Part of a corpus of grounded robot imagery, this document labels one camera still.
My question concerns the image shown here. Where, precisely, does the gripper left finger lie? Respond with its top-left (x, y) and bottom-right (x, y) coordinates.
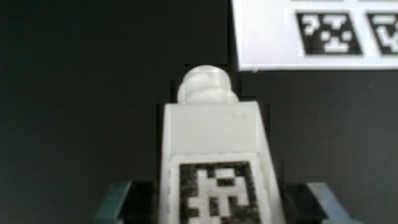
top-left (94, 181), bottom-right (155, 224)

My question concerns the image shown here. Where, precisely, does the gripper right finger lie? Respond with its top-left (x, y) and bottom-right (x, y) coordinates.
top-left (283, 182), bottom-right (350, 224)

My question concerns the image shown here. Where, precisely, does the white table leg edge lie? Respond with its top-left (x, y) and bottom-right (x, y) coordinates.
top-left (156, 65), bottom-right (286, 224)

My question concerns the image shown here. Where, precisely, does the white marker sheet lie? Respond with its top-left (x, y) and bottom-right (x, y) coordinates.
top-left (231, 0), bottom-right (398, 72)

